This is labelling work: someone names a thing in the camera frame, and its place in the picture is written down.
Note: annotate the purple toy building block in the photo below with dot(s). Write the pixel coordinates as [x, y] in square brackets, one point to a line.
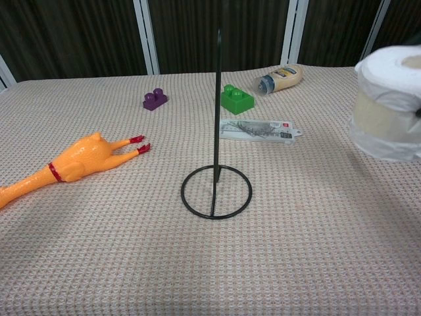
[154, 100]

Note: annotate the beige waffle-weave tablecloth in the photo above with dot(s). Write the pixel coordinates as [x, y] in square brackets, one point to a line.
[131, 256]

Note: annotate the white partition frame post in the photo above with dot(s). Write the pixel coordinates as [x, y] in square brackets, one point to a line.
[148, 36]
[375, 29]
[294, 29]
[6, 74]

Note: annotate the green toy building block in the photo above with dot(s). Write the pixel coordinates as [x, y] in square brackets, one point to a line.
[238, 100]

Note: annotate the cream squeeze sauce bottle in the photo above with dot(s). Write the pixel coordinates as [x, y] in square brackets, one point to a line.
[286, 79]

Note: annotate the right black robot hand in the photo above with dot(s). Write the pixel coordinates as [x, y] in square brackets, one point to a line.
[418, 112]

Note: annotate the orange rubber chicken toy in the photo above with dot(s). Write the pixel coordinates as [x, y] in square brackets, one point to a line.
[82, 158]

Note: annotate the clear packaged ruler set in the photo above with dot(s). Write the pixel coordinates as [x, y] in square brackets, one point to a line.
[263, 130]

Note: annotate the white paper towel roll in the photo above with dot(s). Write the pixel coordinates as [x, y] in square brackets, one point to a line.
[385, 98]

